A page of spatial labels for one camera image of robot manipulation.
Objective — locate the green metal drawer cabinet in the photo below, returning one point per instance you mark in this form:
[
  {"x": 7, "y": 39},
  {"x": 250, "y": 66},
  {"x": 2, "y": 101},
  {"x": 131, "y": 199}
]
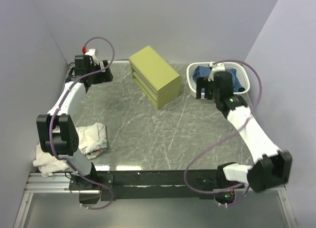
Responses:
[{"x": 155, "y": 77}]

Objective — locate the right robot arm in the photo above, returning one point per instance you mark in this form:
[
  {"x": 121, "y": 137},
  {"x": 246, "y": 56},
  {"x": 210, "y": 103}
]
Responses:
[{"x": 271, "y": 166}]

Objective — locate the white cloth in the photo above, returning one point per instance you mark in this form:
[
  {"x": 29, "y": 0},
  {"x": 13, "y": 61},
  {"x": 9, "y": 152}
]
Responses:
[{"x": 92, "y": 143}]

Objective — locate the blue checkered cloth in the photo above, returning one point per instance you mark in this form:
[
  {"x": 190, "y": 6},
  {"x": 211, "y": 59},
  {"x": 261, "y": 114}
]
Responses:
[{"x": 203, "y": 71}]

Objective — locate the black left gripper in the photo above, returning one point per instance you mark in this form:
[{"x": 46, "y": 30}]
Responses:
[{"x": 104, "y": 76}]

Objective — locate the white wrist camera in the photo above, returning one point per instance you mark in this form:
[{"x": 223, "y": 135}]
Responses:
[
  {"x": 92, "y": 53},
  {"x": 214, "y": 68}
]

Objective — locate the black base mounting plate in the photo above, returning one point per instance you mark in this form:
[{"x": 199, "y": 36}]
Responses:
[{"x": 134, "y": 185}]

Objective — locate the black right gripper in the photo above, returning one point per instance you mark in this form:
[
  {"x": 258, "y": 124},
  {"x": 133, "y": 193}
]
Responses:
[{"x": 203, "y": 83}]

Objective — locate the white plastic basket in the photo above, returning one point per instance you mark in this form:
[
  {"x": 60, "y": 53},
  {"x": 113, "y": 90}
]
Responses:
[{"x": 241, "y": 73}]

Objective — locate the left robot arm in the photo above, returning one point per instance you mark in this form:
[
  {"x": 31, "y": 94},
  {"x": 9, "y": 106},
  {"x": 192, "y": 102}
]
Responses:
[{"x": 57, "y": 133}]

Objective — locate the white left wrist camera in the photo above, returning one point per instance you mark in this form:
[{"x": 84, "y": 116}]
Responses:
[{"x": 92, "y": 53}]

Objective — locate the aluminium frame rail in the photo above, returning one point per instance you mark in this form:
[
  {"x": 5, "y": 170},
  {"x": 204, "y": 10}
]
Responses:
[{"x": 65, "y": 182}]

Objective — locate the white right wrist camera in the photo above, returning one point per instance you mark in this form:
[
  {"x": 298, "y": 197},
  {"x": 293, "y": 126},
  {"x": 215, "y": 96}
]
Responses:
[{"x": 214, "y": 68}]

